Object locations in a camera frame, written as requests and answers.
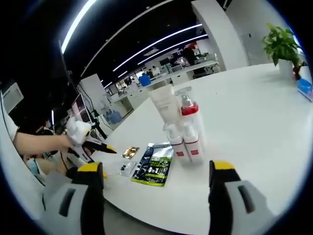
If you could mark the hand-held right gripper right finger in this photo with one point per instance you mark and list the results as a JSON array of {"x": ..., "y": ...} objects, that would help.
[{"x": 222, "y": 195}]

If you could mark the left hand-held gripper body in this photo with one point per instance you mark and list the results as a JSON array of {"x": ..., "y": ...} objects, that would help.
[{"x": 78, "y": 131}]

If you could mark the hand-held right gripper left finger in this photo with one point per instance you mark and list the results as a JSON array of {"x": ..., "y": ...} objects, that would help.
[{"x": 85, "y": 195}]

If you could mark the clear small sachet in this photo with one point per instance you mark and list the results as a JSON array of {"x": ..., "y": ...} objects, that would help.
[{"x": 127, "y": 169}]

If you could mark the gold foil sachet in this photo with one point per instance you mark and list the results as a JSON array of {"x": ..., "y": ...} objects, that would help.
[{"x": 130, "y": 151}]

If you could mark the green and dark sachet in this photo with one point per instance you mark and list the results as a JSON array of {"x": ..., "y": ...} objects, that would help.
[{"x": 154, "y": 166}]

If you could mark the small white skincare bottle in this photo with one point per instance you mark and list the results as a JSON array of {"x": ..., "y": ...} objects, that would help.
[
  {"x": 174, "y": 147},
  {"x": 194, "y": 147}
]

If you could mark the white skincare tube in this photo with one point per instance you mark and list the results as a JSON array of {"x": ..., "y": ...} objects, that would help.
[{"x": 163, "y": 102}]

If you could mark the red collar skincare pump bottle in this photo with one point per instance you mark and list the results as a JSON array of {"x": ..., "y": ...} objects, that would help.
[{"x": 190, "y": 107}]

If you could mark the person's left hand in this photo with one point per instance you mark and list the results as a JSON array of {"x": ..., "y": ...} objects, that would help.
[{"x": 65, "y": 142}]

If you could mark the black tripod stand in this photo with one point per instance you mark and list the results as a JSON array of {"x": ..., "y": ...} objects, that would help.
[{"x": 97, "y": 124}]

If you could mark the monitor with pink screen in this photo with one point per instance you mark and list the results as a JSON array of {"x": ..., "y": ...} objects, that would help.
[{"x": 82, "y": 109}]

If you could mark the person's grey trousers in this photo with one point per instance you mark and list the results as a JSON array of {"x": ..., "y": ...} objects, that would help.
[{"x": 56, "y": 188}]

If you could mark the blue water jugs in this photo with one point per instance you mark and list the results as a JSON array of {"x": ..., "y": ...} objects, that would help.
[{"x": 114, "y": 117}]

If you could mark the ceiling air conditioner unit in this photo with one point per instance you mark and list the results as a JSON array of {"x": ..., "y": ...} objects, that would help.
[{"x": 12, "y": 98}]

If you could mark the blue plastic bin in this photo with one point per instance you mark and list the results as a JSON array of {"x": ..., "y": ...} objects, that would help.
[{"x": 144, "y": 80}]

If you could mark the white office counter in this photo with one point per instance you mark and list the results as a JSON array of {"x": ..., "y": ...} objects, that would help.
[{"x": 171, "y": 76}]

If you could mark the long ceiling light strip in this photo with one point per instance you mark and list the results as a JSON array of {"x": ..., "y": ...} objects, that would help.
[{"x": 78, "y": 22}]

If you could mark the blue tissue box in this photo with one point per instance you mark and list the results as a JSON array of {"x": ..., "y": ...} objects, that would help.
[{"x": 305, "y": 88}]

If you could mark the dark red bag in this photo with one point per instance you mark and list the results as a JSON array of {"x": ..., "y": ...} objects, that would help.
[{"x": 297, "y": 72}]

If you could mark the potted green plant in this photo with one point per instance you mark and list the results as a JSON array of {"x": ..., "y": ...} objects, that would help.
[{"x": 281, "y": 44}]

